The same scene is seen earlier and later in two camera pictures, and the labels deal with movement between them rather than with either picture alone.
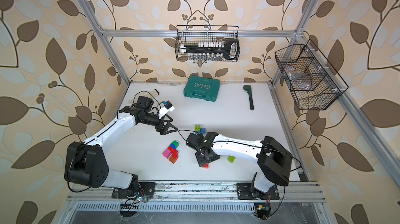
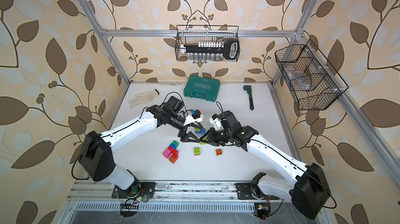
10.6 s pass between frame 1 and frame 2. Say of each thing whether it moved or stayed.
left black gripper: moved
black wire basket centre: stayed
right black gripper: moved
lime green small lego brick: moved
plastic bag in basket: stayed
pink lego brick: stayed
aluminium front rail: stayed
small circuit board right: stayed
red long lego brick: stayed
